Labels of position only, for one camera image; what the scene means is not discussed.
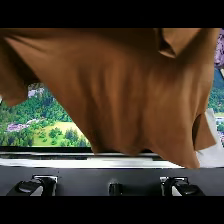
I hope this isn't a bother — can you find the brown T-shirt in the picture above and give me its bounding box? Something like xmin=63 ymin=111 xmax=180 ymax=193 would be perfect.
xmin=0 ymin=28 xmax=222 ymax=169

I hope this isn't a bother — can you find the white garment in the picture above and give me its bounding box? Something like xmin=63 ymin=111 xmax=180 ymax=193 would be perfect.
xmin=195 ymin=108 xmax=224 ymax=169

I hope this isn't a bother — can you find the silver frame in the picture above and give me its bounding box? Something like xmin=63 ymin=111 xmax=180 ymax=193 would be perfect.
xmin=0 ymin=151 xmax=188 ymax=197

